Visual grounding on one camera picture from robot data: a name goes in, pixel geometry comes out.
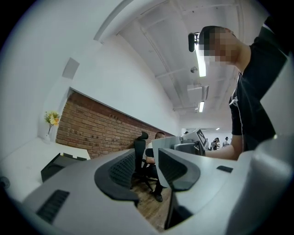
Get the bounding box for person's black shirt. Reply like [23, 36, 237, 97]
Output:
[229, 16, 290, 152]

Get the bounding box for white desk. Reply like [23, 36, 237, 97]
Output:
[0, 136, 91, 202]

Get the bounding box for black office chair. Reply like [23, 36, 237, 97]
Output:
[134, 131, 161, 192]

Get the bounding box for yellow flowers in white vase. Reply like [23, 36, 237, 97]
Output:
[44, 111, 61, 144]

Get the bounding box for gray wall panel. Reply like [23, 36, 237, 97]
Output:
[62, 57, 80, 80]

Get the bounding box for black box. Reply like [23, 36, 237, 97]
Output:
[40, 152, 87, 182]

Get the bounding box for person's right forearm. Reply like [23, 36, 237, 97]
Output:
[204, 140, 242, 161]

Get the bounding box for black head-mounted camera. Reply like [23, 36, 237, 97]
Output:
[188, 33, 200, 53]

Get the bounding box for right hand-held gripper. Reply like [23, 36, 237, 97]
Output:
[151, 129, 209, 188]

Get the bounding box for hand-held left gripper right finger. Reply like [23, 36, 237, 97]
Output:
[158, 148, 245, 230]

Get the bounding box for desk cable grommet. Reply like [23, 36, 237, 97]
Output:
[0, 176, 11, 189]

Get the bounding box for ceiling air conditioner unit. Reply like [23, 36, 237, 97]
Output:
[187, 84, 210, 101]

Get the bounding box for person's head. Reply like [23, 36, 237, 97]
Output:
[199, 25, 251, 67]

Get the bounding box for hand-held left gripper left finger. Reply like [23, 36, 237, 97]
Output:
[22, 148, 166, 235]

